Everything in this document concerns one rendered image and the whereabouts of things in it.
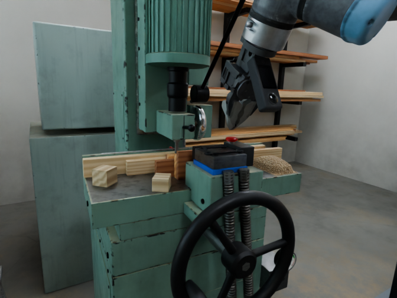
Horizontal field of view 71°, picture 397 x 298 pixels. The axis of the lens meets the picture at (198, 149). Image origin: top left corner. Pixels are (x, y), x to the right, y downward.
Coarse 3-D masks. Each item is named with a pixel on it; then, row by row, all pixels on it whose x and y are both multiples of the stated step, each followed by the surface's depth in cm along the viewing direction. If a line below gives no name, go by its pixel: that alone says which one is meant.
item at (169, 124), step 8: (160, 112) 82; (168, 112) 78; (176, 112) 79; (184, 112) 80; (160, 120) 82; (168, 120) 76; (176, 120) 74; (184, 120) 75; (192, 120) 76; (160, 128) 83; (168, 128) 76; (176, 128) 75; (168, 136) 77; (176, 136) 75; (184, 136) 76; (192, 136) 77
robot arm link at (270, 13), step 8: (256, 0) 50; (264, 0) 49; (272, 0) 48; (280, 0) 47; (288, 0) 47; (296, 0) 46; (256, 8) 50; (264, 8) 49; (272, 8) 48; (280, 8) 48; (288, 8) 48; (296, 8) 47; (256, 16) 51; (264, 16) 50; (272, 16) 49; (280, 16) 49; (288, 16) 49; (296, 16) 48; (272, 24) 50; (280, 24) 50; (288, 24) 50
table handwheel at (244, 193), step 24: (240, 192) 52; (264, 192) 54; (216, 216) 49; (288, 216) 57; (192, 240) 48; (216, 240) 60; (288, 240) 59; (240, 264) 52; (288, 264) 60; (264, 288) 61
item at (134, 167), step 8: (256, 152) 94; (264, 152) 96; (272, 152) 97; (280, 152) 99; (128, 160) 76; (136, 160) 76; (144, 160) 77; (152, 160) 78; (128, 168) 75; (136, 168) 76; (144, 168) 77; (152, 168) 78
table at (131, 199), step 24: (96, 192) 63; (120, 192) 64; (144, 192) 64; (168, 192) 65; (288, 192) 83; (96, 216) 58; (120, 216) 61; (144, 216) 63; (192, 216) 63; (264, 216) 67
